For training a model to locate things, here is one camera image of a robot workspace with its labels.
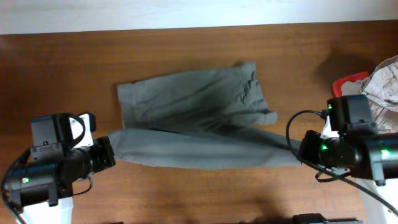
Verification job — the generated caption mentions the grey shorts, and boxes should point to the grey shorts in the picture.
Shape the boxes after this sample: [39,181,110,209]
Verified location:
[109,62,298,170]

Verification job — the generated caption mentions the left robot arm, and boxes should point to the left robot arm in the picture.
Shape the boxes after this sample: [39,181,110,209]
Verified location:
[1,112,116,224]

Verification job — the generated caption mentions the beige crumpled garment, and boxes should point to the beige crumpled garment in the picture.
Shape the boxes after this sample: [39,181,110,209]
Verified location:
[341,56,397,134]

